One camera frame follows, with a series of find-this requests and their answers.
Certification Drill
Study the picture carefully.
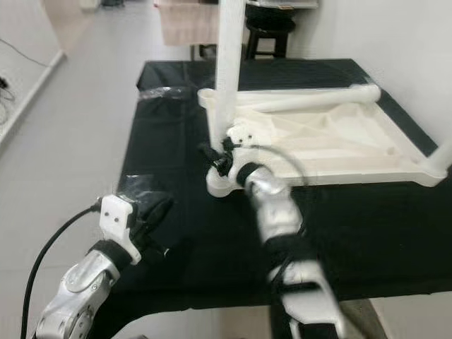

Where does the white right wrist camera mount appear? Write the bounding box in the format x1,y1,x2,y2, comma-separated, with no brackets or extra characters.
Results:
227,121,258,149

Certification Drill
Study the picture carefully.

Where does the crumpled clear tape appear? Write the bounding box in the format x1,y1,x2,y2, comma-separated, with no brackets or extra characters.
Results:
140,86,195,101

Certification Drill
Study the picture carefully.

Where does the clear tape patch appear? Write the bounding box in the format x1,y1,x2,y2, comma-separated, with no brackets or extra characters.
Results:
117,173,153,202

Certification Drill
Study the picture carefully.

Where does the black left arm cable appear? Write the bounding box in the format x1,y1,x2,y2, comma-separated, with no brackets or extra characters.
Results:
23,203,103,339

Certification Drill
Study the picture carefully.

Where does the beige checked cloth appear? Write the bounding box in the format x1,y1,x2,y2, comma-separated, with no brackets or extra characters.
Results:
159,0,220,47

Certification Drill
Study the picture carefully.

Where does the white plastic table top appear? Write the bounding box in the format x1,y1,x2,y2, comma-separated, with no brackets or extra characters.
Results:
196,83,449,198

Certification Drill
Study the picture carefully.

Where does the black round stool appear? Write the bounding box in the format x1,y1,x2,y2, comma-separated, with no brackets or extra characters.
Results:
244,16,297,61

